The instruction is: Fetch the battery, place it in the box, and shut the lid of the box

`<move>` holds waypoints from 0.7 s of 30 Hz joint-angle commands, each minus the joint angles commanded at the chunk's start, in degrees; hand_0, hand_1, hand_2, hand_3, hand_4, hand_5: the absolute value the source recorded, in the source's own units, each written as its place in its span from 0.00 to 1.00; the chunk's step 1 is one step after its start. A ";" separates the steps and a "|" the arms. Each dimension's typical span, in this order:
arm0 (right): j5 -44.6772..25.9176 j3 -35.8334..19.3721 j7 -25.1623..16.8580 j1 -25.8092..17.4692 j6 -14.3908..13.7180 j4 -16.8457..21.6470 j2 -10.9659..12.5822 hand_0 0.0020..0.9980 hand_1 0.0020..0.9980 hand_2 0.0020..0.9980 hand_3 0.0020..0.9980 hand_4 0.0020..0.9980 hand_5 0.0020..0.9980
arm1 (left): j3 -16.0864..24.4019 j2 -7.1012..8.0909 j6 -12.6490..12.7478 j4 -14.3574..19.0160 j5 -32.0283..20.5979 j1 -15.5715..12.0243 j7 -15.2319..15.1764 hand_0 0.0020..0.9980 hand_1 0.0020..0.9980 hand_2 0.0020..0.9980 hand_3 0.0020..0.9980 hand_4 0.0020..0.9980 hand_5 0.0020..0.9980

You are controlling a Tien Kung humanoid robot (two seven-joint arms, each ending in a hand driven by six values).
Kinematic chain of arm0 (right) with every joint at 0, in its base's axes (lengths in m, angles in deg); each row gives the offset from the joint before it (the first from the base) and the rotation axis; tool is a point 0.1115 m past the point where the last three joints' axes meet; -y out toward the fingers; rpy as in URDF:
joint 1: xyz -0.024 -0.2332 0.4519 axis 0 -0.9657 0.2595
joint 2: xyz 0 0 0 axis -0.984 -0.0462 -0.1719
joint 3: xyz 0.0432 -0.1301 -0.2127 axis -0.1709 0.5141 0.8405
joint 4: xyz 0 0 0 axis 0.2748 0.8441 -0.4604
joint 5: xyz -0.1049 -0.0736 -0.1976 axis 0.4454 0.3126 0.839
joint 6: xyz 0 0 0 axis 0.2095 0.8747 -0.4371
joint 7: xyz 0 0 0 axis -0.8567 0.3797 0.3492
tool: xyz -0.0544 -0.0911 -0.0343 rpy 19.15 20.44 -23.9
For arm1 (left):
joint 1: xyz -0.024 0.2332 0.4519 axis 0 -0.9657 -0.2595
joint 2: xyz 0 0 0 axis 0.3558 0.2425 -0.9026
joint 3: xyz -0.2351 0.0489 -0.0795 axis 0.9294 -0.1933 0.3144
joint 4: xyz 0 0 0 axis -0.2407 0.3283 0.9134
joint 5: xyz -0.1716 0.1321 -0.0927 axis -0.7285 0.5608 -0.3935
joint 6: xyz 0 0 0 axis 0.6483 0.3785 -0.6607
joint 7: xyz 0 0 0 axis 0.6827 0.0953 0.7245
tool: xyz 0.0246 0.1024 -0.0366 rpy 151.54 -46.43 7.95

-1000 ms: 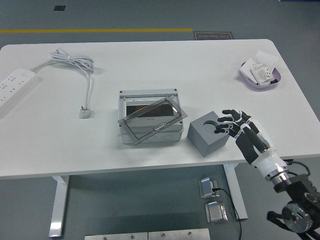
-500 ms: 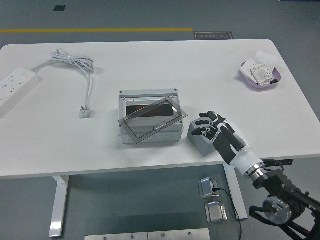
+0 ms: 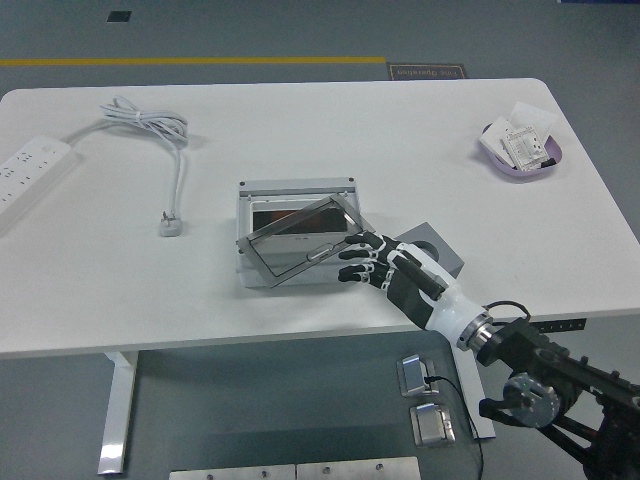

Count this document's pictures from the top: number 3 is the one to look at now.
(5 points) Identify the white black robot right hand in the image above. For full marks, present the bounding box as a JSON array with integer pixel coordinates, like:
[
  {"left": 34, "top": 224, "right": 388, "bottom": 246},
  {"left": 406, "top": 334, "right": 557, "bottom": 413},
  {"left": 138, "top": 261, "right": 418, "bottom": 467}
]
[{"left": 337, "top": 229, "right": 486, "bottom": 349}]

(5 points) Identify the smoky transparent box lid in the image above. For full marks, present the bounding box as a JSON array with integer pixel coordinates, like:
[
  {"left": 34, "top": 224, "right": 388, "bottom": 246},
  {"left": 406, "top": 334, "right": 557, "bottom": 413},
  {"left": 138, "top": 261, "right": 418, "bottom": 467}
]
[{"left": 234, "top": 193, "right": 377, "bottom": 290}]

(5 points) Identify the grey electrical junction box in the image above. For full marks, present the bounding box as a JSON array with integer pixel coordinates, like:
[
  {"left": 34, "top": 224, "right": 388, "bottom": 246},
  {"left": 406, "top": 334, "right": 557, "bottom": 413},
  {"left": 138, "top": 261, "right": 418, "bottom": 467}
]
[{"left": 234, "top": 176, "right": 369, "bottom": 290}]

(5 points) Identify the silver floor socket box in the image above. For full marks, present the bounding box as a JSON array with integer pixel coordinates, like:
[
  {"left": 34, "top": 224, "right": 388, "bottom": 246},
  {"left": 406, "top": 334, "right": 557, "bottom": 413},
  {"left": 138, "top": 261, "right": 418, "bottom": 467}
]
[
  {"left": 396, "top": 353, "right": 441, "bottom": 398},
  {"left": 409, "top": 402, "right": 457, "bottom": 447}
]

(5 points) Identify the grey cube holder block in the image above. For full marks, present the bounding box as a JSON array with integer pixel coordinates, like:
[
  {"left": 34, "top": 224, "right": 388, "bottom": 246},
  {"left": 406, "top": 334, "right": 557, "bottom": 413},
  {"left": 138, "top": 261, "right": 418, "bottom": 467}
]
[{"left": 394, "top": 221, "right": 464, "bottom": 279}]

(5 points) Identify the black table control panel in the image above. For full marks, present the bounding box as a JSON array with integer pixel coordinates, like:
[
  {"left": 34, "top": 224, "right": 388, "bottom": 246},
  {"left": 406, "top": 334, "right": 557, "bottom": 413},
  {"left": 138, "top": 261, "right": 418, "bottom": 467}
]
[{"left": 529, "top": 317, "right": 587, "bottom": 332}]

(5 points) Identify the purple plastic tray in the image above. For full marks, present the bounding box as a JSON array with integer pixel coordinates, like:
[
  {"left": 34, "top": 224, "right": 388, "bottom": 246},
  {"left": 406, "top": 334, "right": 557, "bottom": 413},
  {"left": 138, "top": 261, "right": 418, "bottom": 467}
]
[{"left": 478, "top": 122, "right": 566, "bottom": 182}]

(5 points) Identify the white printed socket panel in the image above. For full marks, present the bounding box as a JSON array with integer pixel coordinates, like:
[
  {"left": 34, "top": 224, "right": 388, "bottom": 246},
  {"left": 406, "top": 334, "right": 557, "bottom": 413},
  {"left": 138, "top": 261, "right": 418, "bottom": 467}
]
[{"left": 501, "top": 123, "right": 551, "bottom": 172}]

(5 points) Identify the white square cover plate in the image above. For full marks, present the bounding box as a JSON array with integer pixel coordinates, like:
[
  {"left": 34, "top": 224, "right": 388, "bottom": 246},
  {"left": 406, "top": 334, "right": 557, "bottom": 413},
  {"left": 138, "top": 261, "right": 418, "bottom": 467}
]
[{"left": 508, "top": 101, "right": 559, "bottom": 139}]

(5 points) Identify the dark floor sign mat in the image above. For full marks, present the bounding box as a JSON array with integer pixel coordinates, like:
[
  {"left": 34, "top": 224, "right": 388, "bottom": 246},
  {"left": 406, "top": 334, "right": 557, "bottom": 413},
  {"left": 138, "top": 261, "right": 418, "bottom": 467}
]
[{"left": 385, "top": 62, "right": 469, "bottom": 81}]

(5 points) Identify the white power strip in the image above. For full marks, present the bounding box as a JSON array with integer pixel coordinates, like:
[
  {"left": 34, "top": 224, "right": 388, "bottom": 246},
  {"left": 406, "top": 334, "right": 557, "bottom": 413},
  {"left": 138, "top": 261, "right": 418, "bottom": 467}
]
[{"left": 0, "top": 134, "right": 80, "bottom": 232}]

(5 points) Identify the black floor cable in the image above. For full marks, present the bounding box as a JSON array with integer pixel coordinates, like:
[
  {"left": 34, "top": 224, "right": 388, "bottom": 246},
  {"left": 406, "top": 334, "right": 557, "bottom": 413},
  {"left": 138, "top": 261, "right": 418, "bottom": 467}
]
[{"left": 424, "top": 374, "right": 485, "bottom": 480}]

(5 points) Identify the grey metal base plate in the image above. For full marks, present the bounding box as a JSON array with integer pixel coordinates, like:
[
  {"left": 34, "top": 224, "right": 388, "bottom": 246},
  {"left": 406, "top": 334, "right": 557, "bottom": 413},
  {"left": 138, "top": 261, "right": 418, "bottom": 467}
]
[
  {"left": 295, "top": 456, "right": 421, "bottom": 480},
  {"left": 168, "top": 464, "right": 297, "bottom": 480}
]

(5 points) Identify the white power cord with plug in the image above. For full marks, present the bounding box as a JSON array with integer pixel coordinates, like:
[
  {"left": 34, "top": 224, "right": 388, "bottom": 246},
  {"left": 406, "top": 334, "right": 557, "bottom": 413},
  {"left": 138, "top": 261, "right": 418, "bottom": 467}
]
[{"left": 62, "top": 96, "right": 190, "bottom": 238}]

